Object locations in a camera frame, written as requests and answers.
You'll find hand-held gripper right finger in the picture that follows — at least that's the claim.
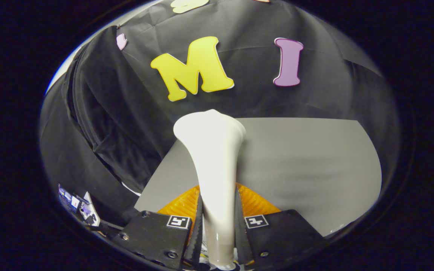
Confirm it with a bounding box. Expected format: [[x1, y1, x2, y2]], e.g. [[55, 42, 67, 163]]
[[234, 183, 329, 271]]

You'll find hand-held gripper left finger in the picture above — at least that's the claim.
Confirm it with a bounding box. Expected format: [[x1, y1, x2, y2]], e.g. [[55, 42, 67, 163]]
[[112, 184, 205, 271]]

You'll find white garment steamer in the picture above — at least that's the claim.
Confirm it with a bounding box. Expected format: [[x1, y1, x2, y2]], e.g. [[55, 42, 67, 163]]
[[173, 109, 247, 271]]

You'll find black jacket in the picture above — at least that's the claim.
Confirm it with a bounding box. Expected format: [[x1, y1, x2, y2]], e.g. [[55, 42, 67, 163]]
[[62, 26, 173, 194]]

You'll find grey cabinet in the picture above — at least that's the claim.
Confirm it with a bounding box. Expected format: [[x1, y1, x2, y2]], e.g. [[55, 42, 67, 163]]
[[134, 117, 383, 238]]

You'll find blue white device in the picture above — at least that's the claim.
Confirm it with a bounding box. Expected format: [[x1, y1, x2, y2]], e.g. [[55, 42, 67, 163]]
[[58, 183, 101, 227]]

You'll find black backdrop cloth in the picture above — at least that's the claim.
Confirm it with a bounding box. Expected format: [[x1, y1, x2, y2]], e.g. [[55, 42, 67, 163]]
[[39, 0, 400, 228]]

